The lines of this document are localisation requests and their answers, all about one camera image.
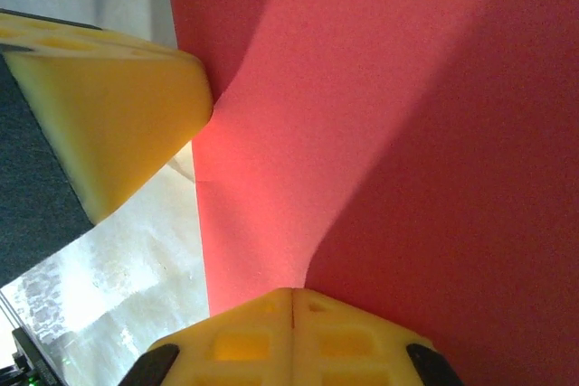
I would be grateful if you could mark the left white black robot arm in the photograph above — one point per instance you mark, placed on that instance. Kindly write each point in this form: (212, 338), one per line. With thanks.
(13, 377)

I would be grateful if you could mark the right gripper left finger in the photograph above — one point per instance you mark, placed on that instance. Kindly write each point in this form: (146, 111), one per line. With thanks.
(113, 124)

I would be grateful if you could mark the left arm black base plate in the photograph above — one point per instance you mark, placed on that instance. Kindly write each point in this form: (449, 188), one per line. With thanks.
(36, 359)

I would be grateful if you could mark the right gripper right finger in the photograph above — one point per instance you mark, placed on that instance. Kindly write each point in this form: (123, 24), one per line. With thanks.
(289, 345)

